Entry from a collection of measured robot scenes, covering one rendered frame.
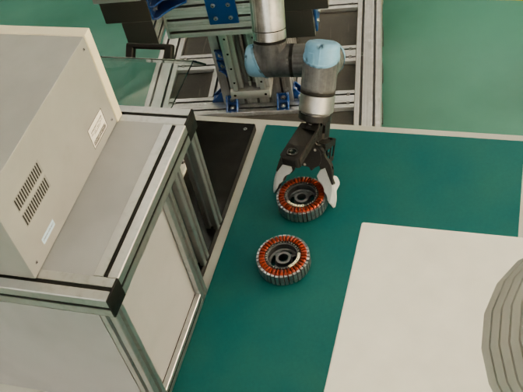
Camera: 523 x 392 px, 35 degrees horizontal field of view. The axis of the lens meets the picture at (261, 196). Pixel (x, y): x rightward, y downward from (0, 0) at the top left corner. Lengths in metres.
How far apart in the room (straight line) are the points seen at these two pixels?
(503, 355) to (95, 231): 0.93
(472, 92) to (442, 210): 1.43
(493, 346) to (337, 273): 1.12
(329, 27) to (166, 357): 1.89
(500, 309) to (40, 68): 1.00
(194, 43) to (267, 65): 1.43
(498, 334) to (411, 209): 1.22
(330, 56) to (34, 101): 0.65
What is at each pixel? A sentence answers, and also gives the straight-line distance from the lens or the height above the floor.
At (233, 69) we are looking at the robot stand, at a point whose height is 0.45.
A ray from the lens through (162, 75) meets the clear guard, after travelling 1.73.
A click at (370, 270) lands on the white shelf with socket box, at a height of 1.21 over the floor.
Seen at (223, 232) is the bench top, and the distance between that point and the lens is 1.81.
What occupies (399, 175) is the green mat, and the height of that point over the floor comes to 0.75.
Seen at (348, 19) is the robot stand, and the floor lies 0.21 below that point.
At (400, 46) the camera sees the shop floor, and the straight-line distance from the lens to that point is 3.41.
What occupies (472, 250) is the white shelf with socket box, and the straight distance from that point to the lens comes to 1.15.
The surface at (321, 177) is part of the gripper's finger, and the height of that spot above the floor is 0.82.
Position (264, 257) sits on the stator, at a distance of 1.70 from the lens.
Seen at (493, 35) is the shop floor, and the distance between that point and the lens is 3.45.
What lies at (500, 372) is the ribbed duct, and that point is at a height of 1.60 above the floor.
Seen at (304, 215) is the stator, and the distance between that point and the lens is 1.77.
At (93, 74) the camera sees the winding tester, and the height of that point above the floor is 1.24.
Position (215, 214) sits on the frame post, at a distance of 1.76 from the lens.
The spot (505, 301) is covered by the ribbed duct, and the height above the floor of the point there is 1.63.
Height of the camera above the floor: 2.12
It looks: 47 degrees down
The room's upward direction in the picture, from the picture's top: 13 degrees counter-clockwise
